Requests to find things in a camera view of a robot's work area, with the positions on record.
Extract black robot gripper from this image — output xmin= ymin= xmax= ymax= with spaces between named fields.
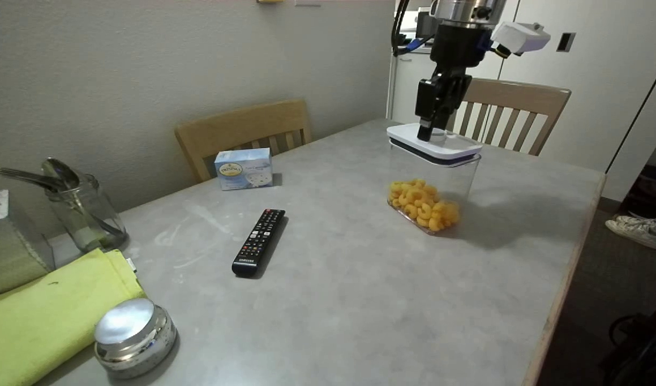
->
xmin=414 ymin=21 xmax=481 ymax=143

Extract white rectangular container lid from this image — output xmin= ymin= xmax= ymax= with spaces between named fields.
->
xmin=384 ymin=121 xmax=485 ymax=169

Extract clear plastic food container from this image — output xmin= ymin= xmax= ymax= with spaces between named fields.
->
xmin=386 ymin=137 xmax=485 ymax=235

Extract white kitchen cabinet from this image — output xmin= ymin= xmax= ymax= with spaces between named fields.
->
xmin=387 ymin=49 xmax=443 ymax=124

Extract wooden chair with slatted backrest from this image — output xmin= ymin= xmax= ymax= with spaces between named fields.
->
xmin=443 ymin=74 xmax=575 ymax=158

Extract yellow snack pieces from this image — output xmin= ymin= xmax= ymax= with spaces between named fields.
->
xmin=386 ymin=178 xmax=463 ymax=235

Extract small light blue box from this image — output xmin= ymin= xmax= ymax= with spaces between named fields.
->
xmin=211 ymin=146 xmax=273 ymax=191

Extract wooden chair with solid backrest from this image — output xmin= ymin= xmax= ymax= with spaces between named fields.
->
xmin=173 ymin=96 xmax=315 ymax=184

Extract black TV remote control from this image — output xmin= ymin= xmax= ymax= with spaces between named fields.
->
xmin=230 ymin=206 xmax=288 ymax=278

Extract dark bag on floor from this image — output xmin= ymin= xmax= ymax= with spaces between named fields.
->
xmin=620 ymin=162 xmax=656 ymax=220

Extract white shoes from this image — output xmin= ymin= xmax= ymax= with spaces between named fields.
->
xmin=605 ymin=212 xmax=656 ymax=252

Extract glass utensil jar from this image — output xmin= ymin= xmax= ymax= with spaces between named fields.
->
xmin=45 ymin=171 xmax=131 ymax=252

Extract round silver metal tin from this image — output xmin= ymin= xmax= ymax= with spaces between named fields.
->
xmin=92 ymin=296 xmax=179 ymax=380

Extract metal spoon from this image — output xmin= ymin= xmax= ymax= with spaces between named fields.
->
xmin=41 ymin=156 xmax=84 ymax=193

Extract lime green cloth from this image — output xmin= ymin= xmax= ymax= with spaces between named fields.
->
xmin=0 ymin=246 xmax=145 ymax=386

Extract grey tissue box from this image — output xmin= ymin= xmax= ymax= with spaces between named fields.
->
xmin=0 ymin=189 xmax=58 ymax=297

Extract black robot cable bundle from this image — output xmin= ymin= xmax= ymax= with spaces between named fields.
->
xmin=387 ymin=0 xmax=433 ymax=57

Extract small black wall plate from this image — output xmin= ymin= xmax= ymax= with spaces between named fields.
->
xmin=554 ymin=30 xmax=578 ymax=54

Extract black frame beside table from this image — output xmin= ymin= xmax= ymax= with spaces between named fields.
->
xmin=601 ymin=292 xmax=656 ymax=386

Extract metal utensil handle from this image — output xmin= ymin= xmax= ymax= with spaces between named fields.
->
xmin=0 ymin=166 xmax=64 ymax=193

